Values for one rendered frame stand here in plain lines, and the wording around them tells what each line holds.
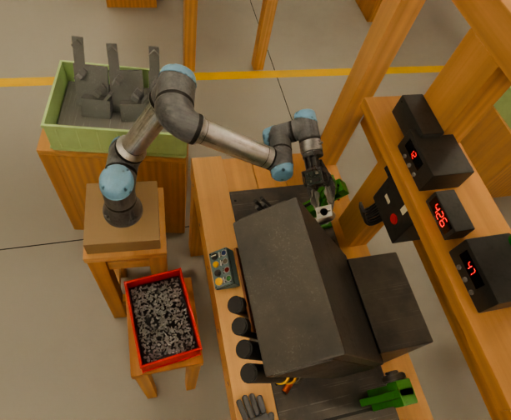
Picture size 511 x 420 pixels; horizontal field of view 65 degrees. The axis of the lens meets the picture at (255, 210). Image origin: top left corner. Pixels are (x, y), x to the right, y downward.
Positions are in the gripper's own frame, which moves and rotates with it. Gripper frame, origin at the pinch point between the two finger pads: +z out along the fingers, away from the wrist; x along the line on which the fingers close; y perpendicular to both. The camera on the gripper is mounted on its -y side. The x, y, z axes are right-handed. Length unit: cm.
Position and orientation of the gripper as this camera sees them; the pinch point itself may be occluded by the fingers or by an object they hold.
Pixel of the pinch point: (325, 211)
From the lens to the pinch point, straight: 139.1
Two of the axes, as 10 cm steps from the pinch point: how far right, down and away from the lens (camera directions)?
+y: -4.6, -0.6, -8.9
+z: 1.7, 9.7, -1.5
